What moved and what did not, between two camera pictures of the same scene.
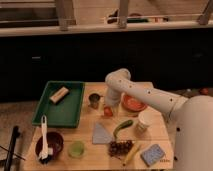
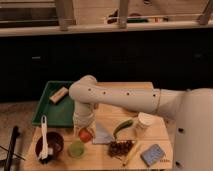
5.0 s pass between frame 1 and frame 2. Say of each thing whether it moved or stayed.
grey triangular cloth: stayed
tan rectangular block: stayed
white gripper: moved
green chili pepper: stayed
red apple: moved
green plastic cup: stayed
